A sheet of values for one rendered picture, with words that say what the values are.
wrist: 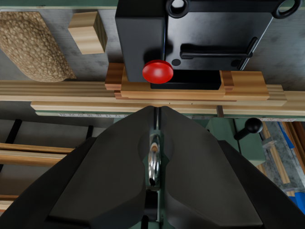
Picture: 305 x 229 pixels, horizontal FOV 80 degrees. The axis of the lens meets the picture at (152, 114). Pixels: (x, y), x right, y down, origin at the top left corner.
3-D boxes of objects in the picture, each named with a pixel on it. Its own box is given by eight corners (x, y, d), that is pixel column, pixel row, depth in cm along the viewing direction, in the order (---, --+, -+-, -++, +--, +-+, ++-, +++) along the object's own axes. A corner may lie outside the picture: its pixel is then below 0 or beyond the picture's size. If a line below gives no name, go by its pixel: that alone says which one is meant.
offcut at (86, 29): (86, 40, 29) (82, 54, 28) (73, 12, 25) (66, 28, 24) (108, 38, 29) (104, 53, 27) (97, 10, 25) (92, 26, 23)
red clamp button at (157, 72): (174, 57, 17) (174, 65, 16) (171, 78, 19) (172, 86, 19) (141, 57, 17) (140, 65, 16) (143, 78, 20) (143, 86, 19)
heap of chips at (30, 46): (38, 11, 25) (28, 28, 24) (76, 78, 38) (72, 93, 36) (-24, 11, 26) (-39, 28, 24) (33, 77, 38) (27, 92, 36)
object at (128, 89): (218, 56, 31) (225, 92, 28) (216, 63, 33) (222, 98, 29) (125, 55, 32) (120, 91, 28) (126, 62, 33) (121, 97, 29)
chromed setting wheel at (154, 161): (161, 124, 42) (160, 181, 36) (160, 143, 52) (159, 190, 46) (148, 124, 42) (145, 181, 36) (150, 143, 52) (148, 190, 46)
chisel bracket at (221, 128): (253, 108, 30) (268, 161, 25) (224, 141, 42) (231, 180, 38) (207, 107, 30) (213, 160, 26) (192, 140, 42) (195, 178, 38)
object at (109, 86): (229, 63, 33) (234, 86, 30) (226, 70, 34) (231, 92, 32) (108, 62, 33) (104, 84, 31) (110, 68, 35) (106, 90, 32)
